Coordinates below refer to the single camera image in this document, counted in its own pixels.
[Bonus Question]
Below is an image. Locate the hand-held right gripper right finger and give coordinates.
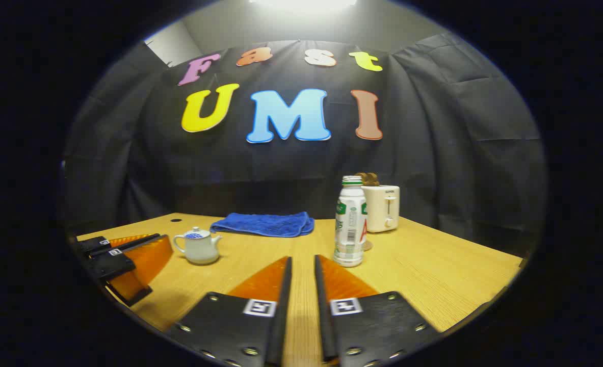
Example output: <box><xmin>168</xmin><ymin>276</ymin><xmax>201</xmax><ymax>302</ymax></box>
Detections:
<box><xmin>314</xmin><ymin>254</ymin><xmax>439</xmax><ymax>367</ymax></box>

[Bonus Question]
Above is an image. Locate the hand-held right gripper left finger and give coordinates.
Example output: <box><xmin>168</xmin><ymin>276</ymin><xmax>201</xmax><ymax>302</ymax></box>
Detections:
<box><xmin>166</xmin><ymin>256</ymin><xmax>293</xmax><ymax>367</ymax></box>

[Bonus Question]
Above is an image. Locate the white teacup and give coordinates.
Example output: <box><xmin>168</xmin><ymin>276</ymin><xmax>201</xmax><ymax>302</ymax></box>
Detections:
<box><xmin>173</xmin><ymin>234</ymin><xmax>223</xmax><ymax>266</ymax></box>

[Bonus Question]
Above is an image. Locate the white green-label water bottle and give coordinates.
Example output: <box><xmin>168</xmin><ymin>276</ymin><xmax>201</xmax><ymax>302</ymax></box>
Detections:
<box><xmin>333</xmin><ymin>176</ymin><xmax>368</xmax><ymax>268</ymax></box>

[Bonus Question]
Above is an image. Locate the blue towel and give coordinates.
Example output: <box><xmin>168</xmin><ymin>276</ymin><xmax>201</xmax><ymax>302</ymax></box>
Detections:
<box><xmin>210</xmin><ymin>212</ymin><xmax>316</xmax><ymax>238</ymax></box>

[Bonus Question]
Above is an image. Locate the cream toaster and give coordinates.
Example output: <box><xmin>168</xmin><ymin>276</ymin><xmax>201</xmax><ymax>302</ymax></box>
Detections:
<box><xmin>361</xmin><ymin>185</ymin><xmax>401</xmax><ymax>233</ymax></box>

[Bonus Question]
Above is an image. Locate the black backdrop cloth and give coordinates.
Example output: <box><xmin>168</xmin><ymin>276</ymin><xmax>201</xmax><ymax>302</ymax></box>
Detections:
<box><xmin>62</xmin><ymin>32</ymin><xmax>546</xmax><ymax>258</ymax></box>

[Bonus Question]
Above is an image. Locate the ceiling light panel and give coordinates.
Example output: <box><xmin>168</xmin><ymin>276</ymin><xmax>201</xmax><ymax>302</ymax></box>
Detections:
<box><xmin>250</xmin><ymin>0</ymin><xmax>358</xmax><ymax>9</ymax></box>

